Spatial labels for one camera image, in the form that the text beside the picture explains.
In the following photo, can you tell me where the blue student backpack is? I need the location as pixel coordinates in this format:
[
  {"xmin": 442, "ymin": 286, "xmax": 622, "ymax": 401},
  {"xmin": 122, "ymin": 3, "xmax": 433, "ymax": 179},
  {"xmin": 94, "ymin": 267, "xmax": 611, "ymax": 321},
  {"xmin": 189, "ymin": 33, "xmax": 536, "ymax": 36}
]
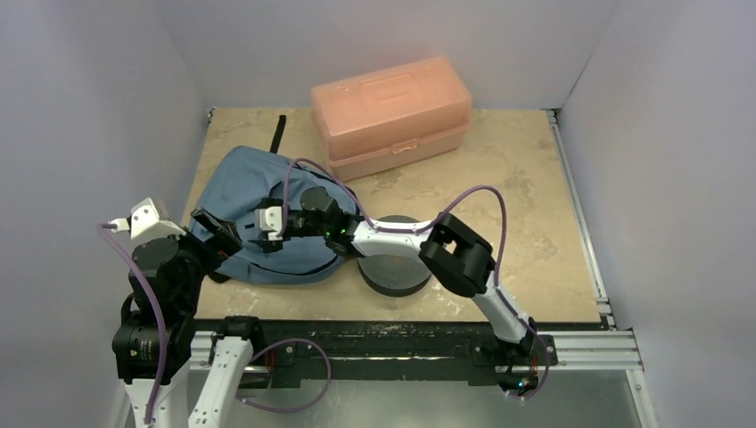
[{"xmin": 197, "ymin": 115, "xmax": 345, "ymax": 284}]

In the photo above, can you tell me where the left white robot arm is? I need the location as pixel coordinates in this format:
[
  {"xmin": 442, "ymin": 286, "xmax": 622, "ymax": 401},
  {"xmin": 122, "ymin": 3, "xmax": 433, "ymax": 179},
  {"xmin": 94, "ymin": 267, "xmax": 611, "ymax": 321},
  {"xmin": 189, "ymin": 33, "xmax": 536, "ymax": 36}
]
[{"xmin": 105, "ymin": 198, "xmax": 266, "ymax": 427}]

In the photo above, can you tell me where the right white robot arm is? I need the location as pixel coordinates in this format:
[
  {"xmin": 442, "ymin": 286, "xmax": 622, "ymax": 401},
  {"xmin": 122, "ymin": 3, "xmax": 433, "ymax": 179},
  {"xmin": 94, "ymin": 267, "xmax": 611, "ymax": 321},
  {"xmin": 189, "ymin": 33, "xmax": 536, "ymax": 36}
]
[{"xmin": 258, "ymin": 187, "xmax": 537, "ymax": 363}]

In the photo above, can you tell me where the pink plastic storage box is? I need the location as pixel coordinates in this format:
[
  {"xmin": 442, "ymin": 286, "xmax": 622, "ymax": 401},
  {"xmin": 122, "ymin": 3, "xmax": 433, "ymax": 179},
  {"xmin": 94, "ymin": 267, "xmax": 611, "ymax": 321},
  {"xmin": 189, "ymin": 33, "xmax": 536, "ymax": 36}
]
[{"xmin": 310, "ymin": 57, "xmax": 473, "ymax": 181}]

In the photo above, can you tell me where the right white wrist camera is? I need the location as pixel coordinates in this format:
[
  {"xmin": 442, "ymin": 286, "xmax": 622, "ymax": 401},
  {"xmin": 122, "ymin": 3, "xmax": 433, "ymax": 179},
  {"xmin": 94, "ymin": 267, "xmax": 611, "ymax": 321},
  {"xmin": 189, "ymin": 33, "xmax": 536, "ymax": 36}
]
[{"xmin": 253, "ymin": 198, "xmax": 284, "ymax": 241}]

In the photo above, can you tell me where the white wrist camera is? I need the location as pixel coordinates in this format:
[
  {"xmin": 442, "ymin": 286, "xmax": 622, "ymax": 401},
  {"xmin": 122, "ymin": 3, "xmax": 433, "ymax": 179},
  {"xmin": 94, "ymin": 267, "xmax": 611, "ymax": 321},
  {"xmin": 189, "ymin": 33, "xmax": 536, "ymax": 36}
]
[
  {"xmin": 107, "ymin": 197, "xmax": 186, "ymax": 243},
  {"xmin": 253, "ymin": 198, "xmax": 284, "ymax": 241}
]

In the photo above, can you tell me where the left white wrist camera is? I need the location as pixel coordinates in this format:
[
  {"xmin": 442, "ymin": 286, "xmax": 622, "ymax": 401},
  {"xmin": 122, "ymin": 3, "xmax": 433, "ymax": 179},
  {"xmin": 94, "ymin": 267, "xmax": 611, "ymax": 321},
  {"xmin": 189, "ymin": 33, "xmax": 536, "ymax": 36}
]
[{"xmin": 107, "ymin": 197, "xmax": 186, "ymax": 243}]

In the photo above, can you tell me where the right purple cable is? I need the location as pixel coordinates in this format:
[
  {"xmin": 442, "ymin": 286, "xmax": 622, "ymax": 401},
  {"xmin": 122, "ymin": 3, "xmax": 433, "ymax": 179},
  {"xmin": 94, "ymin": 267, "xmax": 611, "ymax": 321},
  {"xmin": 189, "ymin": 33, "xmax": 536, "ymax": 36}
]
[{"xmin": 282, "ymin": 157, "xmax": 550, "ymax": 403}]

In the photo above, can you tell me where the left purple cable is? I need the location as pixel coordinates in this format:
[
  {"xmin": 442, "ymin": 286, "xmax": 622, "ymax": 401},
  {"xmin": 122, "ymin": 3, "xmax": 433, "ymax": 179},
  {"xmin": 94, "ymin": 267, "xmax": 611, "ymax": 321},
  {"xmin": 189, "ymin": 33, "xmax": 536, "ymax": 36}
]
[{"xmin": 95, "ymin": 223, "xmax": 169, "ymax": 426}]

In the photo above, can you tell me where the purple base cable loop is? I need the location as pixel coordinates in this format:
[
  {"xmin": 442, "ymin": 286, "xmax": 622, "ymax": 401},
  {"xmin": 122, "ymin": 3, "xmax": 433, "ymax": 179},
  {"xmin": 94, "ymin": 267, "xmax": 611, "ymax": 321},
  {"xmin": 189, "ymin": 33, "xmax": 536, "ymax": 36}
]
[{"xmin": 235, "ymin": 337, "xmax": 332, "ymax": 415}]

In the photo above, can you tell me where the black aluminium base frame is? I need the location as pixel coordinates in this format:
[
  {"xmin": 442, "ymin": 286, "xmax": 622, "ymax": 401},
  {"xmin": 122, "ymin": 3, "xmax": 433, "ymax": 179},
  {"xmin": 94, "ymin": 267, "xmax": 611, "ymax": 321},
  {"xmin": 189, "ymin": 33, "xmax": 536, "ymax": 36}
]
[{"xmin": 124, "ymin": 318, "xmax": 645, "ymax": 391}]

